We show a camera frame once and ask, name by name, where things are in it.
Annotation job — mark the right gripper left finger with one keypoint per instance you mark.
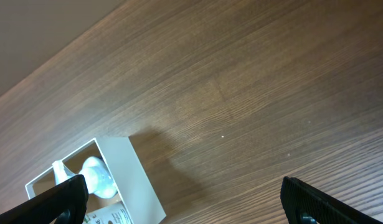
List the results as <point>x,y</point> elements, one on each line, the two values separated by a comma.
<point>65,203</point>

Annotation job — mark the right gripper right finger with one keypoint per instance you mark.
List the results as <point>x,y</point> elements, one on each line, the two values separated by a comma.
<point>303,203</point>

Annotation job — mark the white-capped blue spray bottle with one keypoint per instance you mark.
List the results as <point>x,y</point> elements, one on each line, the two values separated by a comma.
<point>97,176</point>

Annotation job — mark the white squeeze tube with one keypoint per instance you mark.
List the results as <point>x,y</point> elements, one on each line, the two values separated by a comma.
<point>112,214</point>

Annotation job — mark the white cardboard open box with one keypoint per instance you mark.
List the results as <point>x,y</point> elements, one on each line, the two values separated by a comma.
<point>135,191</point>

